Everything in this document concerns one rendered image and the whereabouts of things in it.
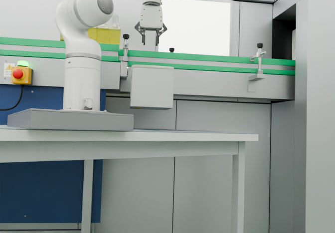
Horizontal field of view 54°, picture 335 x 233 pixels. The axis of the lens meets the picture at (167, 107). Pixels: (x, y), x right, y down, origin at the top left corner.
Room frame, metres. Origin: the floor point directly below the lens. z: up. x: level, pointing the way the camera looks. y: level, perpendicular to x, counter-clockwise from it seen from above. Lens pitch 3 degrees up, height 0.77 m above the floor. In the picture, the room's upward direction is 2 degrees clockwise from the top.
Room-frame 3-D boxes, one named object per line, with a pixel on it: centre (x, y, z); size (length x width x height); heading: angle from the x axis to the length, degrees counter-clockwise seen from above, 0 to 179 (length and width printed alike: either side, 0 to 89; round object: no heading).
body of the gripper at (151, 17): (1.43, 0.08, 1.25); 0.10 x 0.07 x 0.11; 95
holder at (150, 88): (1.46, 0.08, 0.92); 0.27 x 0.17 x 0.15; 7
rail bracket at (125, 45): (1.52, 0.20, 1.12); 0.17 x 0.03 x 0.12; 7
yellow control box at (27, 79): (1.39, 0.62, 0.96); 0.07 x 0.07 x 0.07; 7
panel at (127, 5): (1.79, 0.10, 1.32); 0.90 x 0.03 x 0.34; 97
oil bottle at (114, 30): (1.64, 0.28, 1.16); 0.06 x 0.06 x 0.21; 7
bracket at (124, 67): (1.53, 0.21, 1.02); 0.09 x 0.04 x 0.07; 7
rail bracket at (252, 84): (1.60, -0.43, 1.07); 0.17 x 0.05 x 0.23; 7
